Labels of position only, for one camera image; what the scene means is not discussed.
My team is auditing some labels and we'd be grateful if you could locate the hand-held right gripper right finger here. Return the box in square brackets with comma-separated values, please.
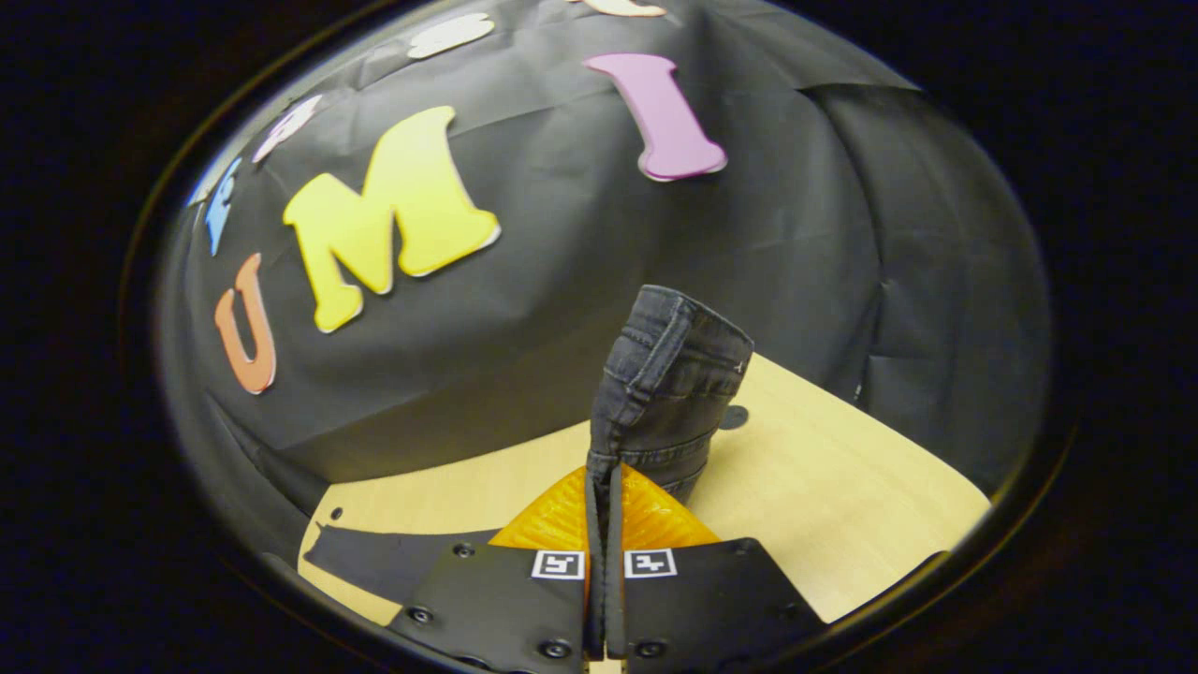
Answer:
[606, 465, 830, 674]

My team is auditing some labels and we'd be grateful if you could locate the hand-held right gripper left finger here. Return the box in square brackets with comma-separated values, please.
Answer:
[386, 465, 602, 674]

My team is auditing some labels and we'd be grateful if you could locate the black backdrop cloth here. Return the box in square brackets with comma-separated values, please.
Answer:
[154, 0, 1054, 563]

